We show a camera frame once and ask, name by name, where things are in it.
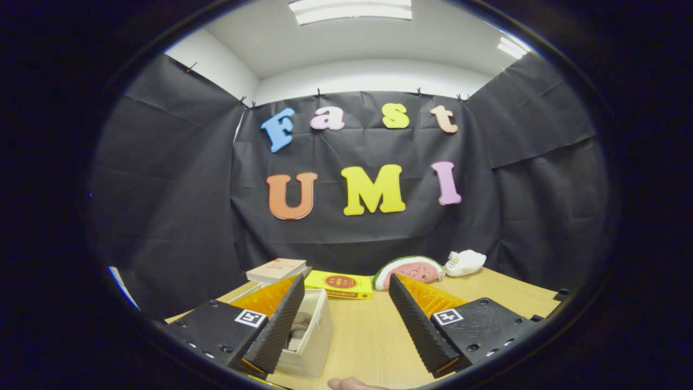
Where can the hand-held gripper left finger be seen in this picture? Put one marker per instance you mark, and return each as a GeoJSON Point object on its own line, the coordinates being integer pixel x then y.
{"type": "Point", "coordinates": [279, 330]}

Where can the yellow book with red circle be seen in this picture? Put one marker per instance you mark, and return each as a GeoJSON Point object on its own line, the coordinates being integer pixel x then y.
{"type": "Point", "coordinates": [338, 281]}

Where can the white plush toy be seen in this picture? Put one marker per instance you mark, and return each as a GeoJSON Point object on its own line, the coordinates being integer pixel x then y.
{"type": "Point", "coordinates": [465, 262]}

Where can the brown fuzzy slipper shoe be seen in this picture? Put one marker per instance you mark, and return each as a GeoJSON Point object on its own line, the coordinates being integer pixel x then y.
{"type": "Point", "coordinates": [300, 327]}

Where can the ceiling light panel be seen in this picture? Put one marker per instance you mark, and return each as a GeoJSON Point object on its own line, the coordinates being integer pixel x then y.
{"type": "Point", "coordinates": [352, 11]}
{"type": "Point", "coordinates": [511, 47]}

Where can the black table clamp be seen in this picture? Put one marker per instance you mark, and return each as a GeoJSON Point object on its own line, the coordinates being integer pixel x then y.
{"type": "Point", "coordinates": [536, 318]}
{"type": "Point", "coordinates": [561, 296]}

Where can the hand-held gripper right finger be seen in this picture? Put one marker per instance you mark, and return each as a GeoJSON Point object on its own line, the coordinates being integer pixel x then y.
{"type": "Point", "coordinates": [417, 330]}

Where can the beige fabric storage box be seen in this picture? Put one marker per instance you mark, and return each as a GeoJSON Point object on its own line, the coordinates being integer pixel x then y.
{"type": "Point", "coordinates": [316, 346]}

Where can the watermelon slice plush toy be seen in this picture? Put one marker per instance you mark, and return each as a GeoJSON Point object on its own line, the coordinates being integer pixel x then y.
{"type": "Point", "coordinates": [411, 268]}

